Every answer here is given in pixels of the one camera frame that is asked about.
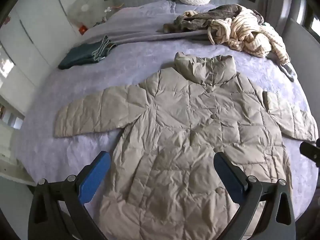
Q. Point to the white wardrobe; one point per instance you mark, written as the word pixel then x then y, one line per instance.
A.
pixel 37 35

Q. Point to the red box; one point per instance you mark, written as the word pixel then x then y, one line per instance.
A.
pixel 83 30

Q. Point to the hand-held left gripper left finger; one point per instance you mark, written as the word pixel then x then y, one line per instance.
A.
pixel 96 175

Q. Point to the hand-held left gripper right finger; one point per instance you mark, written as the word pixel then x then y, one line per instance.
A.
pixel 228 177

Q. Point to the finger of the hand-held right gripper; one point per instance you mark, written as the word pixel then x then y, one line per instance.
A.
pixel 311 153

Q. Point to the small teal cloth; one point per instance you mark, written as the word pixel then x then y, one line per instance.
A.
pixel 266 25

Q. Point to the folded blue jeans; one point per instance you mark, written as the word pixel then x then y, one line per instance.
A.
pixel 80 55

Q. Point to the white side shelf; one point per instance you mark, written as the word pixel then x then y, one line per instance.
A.
pixel 10 140

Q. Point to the white standing fan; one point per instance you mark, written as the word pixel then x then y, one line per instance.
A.
pixel 81 11

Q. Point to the brown fuzzy garment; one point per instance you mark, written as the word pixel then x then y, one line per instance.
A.
pixel 195 21

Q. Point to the lilac embossed bedspread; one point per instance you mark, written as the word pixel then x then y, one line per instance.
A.
pixel 105 80

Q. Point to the grey cloth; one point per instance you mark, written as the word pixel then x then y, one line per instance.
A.
pixel 290 71

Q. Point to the window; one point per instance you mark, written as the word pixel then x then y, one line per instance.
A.
pixel 311 21

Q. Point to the cream striped robe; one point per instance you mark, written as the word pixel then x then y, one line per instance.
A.
pixel 245 37

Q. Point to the beige puffer jacket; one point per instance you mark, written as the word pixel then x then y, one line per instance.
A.
pixel 175 142

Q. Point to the red paper decal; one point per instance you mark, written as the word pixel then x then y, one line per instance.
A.
pixel 6 20

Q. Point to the grey curtain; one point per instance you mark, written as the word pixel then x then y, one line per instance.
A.
pixel 282 2

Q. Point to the white bedside gadget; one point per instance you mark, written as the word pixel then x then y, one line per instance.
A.
pixel 107 9

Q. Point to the grey fleece blanket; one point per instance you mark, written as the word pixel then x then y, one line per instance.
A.
pixel 140 25

